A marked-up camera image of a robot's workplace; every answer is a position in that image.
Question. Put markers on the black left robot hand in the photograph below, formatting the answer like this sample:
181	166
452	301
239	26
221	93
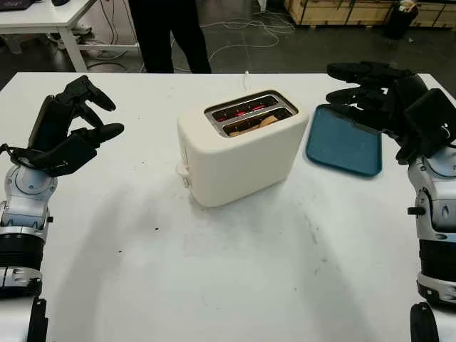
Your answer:
50	123

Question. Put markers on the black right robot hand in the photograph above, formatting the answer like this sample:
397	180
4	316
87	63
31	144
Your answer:
374	103

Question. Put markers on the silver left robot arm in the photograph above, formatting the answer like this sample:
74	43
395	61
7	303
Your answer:
28	192

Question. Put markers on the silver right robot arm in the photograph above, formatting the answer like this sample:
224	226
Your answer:
432	185

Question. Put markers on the toast slice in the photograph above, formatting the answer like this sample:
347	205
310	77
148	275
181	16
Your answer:
269	120

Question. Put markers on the cream two-slot toaster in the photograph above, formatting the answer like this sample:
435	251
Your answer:
242	160

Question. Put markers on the person in black clothes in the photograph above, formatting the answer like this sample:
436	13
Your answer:
167	35

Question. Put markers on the blue plastic tray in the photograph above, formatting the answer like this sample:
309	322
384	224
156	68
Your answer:
342	146

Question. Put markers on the black trash bin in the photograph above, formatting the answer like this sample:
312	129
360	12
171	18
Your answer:
397	26

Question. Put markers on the grey plastic stool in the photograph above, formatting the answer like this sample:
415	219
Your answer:
10	44

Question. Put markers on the stacked wooden crates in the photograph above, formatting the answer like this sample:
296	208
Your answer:
434	14
342	12

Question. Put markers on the white sneaker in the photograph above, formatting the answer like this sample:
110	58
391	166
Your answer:
82	30

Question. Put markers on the white desk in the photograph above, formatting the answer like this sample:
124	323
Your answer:
53	16

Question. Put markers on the black computer mouse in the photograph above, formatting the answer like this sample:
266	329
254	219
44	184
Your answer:
60	2

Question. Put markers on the dark laptop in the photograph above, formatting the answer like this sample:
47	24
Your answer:
14	4

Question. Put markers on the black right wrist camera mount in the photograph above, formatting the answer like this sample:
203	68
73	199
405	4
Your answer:
429	121

